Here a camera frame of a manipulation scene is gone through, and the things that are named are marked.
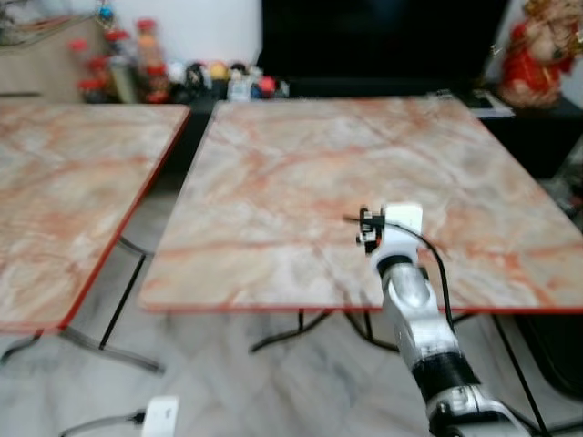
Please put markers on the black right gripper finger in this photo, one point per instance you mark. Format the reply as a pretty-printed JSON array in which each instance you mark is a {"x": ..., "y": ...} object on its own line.
[{"x": 352, "y": 218}]

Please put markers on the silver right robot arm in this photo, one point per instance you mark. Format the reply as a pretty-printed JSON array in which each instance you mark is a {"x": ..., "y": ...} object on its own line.
[{"x": 416, "y": 300}]

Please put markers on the large marble folding table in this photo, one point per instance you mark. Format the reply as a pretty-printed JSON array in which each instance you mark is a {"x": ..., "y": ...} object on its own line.
[{"x": 301, "y": 182}]

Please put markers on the small red ball figurine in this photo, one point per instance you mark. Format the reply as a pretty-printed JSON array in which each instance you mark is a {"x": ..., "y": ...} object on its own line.
[{"x": 266, "y": 86}]

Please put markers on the grey flat box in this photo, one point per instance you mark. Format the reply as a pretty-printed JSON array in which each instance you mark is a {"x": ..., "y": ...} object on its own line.
[{"x": 487, "y": 102}]

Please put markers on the black television screen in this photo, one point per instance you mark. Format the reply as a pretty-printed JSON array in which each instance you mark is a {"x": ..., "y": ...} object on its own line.
[{"x": 383, "y": 36}]

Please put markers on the black television cabinet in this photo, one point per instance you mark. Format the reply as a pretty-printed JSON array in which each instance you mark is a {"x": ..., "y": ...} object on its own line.
[{"x": 533, "y": 137}]

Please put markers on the small yellow head figurine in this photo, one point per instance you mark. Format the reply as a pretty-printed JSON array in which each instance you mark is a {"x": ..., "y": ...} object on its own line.
[{"x": 219, "y": 71}]

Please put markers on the small black figurine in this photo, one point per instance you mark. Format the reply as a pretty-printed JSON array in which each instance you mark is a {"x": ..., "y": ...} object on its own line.
[{"x": 198, "y": 80}]

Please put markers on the black bin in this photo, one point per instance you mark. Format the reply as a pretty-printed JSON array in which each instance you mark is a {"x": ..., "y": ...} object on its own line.
[{"x": 554, "y": 355}]

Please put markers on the red and gold statue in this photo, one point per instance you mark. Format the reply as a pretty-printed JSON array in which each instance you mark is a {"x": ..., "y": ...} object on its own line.
[{"x": 533, "y": 64}]

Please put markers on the marble table with red edge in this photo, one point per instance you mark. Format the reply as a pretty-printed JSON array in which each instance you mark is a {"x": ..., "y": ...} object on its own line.
[{"x": 64, "y": 191}]

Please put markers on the red capped bottle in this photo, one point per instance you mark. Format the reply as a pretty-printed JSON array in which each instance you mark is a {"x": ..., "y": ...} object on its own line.
[{"x": 93, "y": 77}]

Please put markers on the blue ball ornament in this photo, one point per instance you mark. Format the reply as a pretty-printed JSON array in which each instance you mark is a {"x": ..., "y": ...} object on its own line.
[{"x": 106, "y": 15}]

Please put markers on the beige wooden cabinet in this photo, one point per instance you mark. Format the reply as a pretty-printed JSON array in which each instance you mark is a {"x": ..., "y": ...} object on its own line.
[{"x": 36, "y": 71}]

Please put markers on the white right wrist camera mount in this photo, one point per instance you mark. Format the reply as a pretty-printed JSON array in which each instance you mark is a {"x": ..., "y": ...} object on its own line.
[{"x": 402, "y": 228}]

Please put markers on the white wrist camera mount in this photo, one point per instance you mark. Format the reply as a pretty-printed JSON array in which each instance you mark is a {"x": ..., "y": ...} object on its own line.
[
  {"x": 402, "y": 228},
  {"x": 161, "y": 417}
]

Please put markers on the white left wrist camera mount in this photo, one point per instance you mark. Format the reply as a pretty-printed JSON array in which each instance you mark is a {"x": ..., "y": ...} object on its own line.
[{"x": 161, "y": 417}]

